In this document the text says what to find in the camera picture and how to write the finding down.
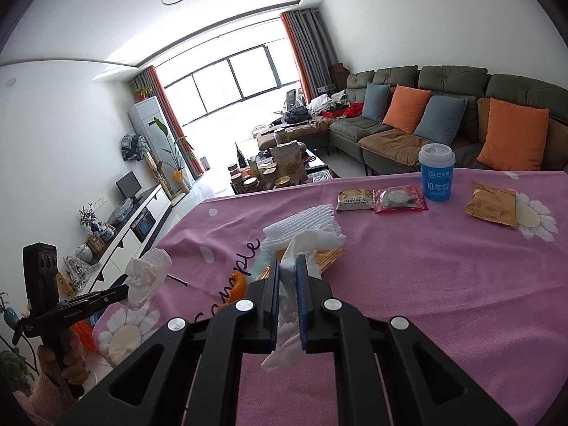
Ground orange peel piece large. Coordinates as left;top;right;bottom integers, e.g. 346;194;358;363
211;271;247;315

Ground white foam fruit net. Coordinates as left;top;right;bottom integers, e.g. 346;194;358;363
260;204;345;252

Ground white tissue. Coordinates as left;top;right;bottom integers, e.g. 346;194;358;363
124;248;172;310
261;230;346;373

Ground pink sleeve left forearm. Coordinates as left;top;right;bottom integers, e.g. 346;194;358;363
13;372;77;425

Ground person left hand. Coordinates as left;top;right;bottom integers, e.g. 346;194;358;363
38;330;88;386

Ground small gold wrappers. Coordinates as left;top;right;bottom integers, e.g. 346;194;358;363
259;248;345;280

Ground beige snack packet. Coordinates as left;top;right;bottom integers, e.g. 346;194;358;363
336;189;373;212

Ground black white tv cabinet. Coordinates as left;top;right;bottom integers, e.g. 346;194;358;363
79;186;172;294

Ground cluttered glass coffee table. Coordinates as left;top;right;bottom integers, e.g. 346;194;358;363
227;142;336;195

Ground red snack packet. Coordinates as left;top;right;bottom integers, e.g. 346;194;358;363
373;186;428;213

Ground brown paper bag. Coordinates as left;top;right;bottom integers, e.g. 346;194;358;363
271;141;307;183

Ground tall green potted plant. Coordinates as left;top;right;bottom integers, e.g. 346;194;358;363
149;116;191;194

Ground small black monitor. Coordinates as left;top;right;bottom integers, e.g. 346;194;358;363
115;171;142;203

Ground brown ottoman with clutter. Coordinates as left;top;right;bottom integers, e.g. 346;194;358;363
253;115;335;151

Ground pink floral tablecloth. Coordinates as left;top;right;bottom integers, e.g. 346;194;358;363
93;169;567;425

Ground blue white lidded cup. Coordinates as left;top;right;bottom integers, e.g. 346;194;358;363
419;143;455;201

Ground dark green sectional sofa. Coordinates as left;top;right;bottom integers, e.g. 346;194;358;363
328;65;567;175

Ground blue-grey cushion far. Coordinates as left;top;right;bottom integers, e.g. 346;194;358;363
362;83;390;122

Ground blue-grey cushion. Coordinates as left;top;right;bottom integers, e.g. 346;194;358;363
414;95;467;146
362;83;390;122

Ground orange cushion far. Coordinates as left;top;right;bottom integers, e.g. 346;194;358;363
383;86;431;134

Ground orange cushion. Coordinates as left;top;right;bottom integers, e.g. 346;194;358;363
383;86;431;134
476;98;550;171

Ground brown gold sachet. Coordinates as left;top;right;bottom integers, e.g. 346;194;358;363
465;182;518;228

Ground blue-grey cushion near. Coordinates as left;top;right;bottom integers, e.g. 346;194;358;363
414;95;467;146

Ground white standing air conditioner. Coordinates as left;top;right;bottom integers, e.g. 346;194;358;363
128;97;186;191

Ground black framed window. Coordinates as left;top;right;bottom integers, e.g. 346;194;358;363
162;39;299;125

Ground right orange grey curtain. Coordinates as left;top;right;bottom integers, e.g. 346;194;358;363
280;8;337;102

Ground orange grey curtain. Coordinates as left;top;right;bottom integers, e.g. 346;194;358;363
280;8;337;102
132;65;205;179

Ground left orange grey curtain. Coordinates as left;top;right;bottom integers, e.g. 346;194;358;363
132;65;205;179

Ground orange cushion near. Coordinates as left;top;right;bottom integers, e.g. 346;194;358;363
476;98;550;171

